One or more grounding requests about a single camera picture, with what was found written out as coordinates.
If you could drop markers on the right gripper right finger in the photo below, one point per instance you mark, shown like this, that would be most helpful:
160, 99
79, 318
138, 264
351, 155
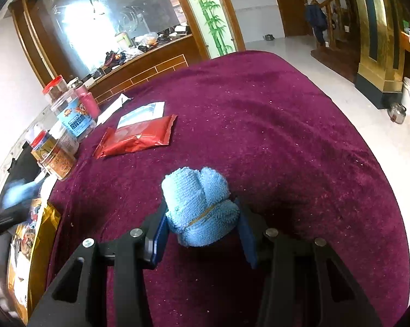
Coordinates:
304, 282

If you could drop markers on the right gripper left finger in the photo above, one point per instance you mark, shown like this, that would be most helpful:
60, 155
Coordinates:
78, 294

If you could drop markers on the blue towel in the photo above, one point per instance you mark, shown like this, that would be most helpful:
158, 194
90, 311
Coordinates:
199, 209

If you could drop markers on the yellow cardboard box tray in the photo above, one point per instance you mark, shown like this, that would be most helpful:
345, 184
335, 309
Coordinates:
29, 258

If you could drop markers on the brown label jar red lid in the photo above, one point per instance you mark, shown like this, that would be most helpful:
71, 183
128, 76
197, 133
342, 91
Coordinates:
52, 156

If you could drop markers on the clear jar blue label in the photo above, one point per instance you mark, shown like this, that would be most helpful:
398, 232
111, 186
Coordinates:
72, 114

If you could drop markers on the red foil snack packet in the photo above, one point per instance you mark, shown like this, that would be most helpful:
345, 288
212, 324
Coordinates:
136, 137

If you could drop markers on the blue white tissue packet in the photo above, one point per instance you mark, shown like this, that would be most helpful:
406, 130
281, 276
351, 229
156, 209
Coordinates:
147, 112

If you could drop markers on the pink bottle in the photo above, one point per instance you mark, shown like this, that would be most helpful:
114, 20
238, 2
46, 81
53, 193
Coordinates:
88, 101

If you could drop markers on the clear jar red lid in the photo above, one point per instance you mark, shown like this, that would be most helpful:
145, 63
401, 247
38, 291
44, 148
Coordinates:
55, 89

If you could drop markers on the white paper packet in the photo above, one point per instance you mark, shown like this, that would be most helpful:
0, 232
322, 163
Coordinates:
112, 108

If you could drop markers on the metal kettle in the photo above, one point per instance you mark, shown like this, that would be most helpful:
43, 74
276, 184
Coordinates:
397, 113

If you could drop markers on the wooden cabinet counter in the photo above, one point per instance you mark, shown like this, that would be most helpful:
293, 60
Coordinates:
170, 57

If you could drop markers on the gold pillar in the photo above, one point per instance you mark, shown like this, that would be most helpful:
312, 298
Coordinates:
381, 65

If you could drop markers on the wooden staircase railing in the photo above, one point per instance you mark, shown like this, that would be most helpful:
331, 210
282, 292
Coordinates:
336, 27

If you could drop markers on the bamboo painted glass panel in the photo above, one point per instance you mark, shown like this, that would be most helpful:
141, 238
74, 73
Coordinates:
214, 27

